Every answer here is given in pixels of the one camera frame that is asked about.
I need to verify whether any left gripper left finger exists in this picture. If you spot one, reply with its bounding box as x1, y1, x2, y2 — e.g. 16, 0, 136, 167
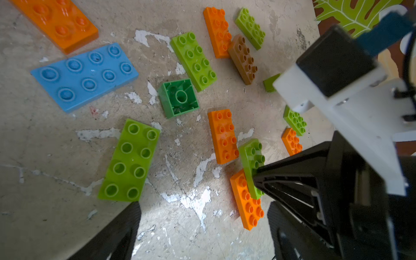
70, 201, 141, 260

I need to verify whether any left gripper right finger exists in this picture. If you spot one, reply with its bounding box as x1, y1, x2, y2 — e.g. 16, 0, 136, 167
267, 201, 341, 260

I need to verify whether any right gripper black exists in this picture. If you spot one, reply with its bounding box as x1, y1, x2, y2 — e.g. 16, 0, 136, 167
253, 132, 416, 260

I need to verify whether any orange lego brick long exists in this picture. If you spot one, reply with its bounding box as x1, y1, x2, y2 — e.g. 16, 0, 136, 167
230, 170, 265, 230

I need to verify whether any small orange lego brick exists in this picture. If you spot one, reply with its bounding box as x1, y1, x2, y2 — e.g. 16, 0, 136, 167
281, 128, 303, 156

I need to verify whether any small lime lego brick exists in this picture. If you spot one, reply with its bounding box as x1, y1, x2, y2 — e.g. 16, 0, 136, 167
283, 106, 307, 136

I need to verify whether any small green lego piece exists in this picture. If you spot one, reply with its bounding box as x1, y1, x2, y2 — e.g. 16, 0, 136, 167
263, 74, 281, 93

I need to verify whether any dark green square lego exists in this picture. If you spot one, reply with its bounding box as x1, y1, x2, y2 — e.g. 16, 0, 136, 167
158, 79, 199, 119

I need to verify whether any tan lego brick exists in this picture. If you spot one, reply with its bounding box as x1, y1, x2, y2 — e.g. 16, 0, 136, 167
227, 34, 258, 85

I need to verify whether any blue flat lego plate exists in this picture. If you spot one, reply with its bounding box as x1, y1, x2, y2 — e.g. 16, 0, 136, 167
31, 43, 139, 113

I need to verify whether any orange flat lego plate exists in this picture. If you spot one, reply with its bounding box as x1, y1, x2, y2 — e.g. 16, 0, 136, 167
12, 0, 99, 54

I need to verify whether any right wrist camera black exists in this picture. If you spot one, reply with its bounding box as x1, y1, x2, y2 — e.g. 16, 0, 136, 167
273, 8, 416, 196

